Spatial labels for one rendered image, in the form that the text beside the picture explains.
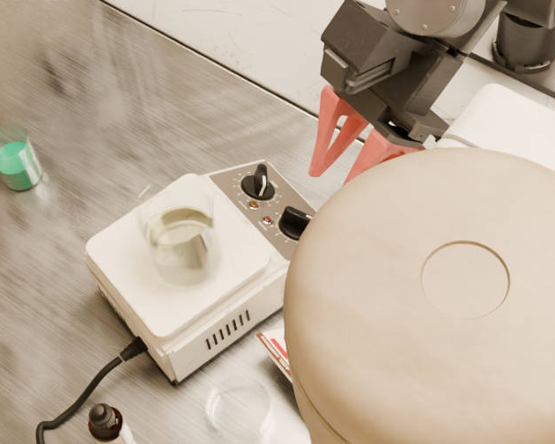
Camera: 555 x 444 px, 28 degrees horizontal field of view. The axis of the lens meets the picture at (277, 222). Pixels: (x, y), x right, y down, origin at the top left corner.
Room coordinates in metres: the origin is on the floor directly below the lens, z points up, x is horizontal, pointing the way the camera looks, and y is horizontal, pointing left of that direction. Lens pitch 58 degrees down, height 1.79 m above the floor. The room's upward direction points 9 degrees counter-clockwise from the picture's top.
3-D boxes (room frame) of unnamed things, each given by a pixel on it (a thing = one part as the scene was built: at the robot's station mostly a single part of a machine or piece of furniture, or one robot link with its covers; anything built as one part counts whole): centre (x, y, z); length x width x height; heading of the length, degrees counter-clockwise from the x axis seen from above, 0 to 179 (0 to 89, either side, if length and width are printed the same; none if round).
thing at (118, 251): (0.48, 0.09, 0.98); 0.12 x 0.12 x 0.01; 30
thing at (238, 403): (0.36, 0.06, 0.91); 0.06 x 0.06 x 0.02
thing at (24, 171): (0.65, 0.24, 0.93); 0.04 x 0.04 x 0.06
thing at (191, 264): (0.47, 0.08, 1.03); 0.07 x 0.06 x 0.08; 118
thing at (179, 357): (0.49, 0.07, 0.94); 0.22 x 0.13 x 0.08; 120
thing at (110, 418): (0.36, 0.17, 0.93); 0.03 x 0.03 x 0.07
